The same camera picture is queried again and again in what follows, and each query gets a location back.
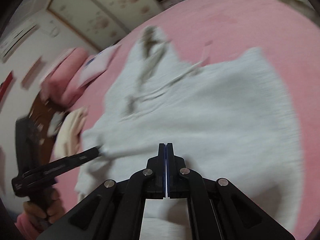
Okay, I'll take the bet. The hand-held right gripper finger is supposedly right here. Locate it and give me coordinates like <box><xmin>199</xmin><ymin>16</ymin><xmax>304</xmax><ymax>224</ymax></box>
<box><xmin>37</xmin><ymin>143</ymin><xmax>167</xmax><ymax>240</ymax></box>
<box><xmin>166</xmin><ymin>142</ymin><xmax>295</xmax><ymax>240</ymax></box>

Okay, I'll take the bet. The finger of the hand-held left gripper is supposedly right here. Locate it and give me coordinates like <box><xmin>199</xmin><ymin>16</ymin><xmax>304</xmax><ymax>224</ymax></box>
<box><xmin>60</xmin><ymin>146</ymin><xmax>102</xmax><ymax>171</ymax></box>

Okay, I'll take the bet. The light grey zip hoodie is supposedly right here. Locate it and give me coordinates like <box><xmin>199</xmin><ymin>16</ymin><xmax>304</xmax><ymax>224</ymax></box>
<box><xmin>75</xmin><ymin>26</ymin><xmax>303</xmax><ymax>240</ymax></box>

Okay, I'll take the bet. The person's left hand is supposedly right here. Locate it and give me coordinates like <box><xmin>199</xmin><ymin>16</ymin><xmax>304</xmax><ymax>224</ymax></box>
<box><xmin>22</xmin><ymin>187</ymin><xmax>64</xmax><ymax>232</ymax></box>

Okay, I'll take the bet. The cream folded blanket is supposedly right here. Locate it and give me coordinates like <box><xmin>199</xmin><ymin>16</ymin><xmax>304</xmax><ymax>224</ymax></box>
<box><xmin>55</xmin><ymin>106</ymin><xmax>88</xmax><ymax>159</ymax></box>

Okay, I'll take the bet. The grey cloth bundle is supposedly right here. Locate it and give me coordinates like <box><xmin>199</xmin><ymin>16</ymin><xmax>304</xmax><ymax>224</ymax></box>
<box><xmin>49</xmin><ymin>112</ymin><xmax>66</xmax><ymax>135</ymax></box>

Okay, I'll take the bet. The brown wooden headboard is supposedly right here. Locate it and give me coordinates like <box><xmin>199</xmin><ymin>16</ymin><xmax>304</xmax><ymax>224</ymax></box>
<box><xmin>29</xmin><ymin>94</ymin><xmax>72</xmax><ymax>145</ymax></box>

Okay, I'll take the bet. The pink folded quilt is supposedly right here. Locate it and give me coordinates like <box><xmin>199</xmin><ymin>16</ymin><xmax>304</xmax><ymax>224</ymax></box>
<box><xmin>40</xmin><ymin>47</ymin><xmax>88</xmax><ymax>107</ymax></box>

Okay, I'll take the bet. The pink printed cushion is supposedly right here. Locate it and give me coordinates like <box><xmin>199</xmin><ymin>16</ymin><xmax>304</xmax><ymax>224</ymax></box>
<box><xmin>79</xmin><ymin>44</ymin><xmax>122</xmax><ymax>87</ymax></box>

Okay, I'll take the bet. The white air conditioner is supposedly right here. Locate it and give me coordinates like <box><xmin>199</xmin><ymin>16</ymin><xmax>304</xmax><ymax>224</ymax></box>
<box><xmin>0</xmin><ymin>22</ymin><xmax>40</xmax><ymax>58</ymax></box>

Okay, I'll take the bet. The floral wardrobe door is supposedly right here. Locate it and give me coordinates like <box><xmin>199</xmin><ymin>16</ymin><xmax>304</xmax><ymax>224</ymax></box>
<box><xmin>47</xmin><ymin>0</ymin><xmax>163</xmax><ymax>52</ymax></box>

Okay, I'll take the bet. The pink bed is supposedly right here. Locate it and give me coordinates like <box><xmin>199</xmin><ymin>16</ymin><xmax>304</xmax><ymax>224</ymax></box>
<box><xmin>57</xmin><ymin>0</ymin><xmax>320</xmax><ymax>230</ymax></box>

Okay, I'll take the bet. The red wall decoration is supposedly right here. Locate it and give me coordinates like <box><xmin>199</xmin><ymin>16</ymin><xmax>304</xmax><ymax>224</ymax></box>
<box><xmin>0</xmin><ymin>71</ymin><xmax>13</xmax><ymax>92</ymax></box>

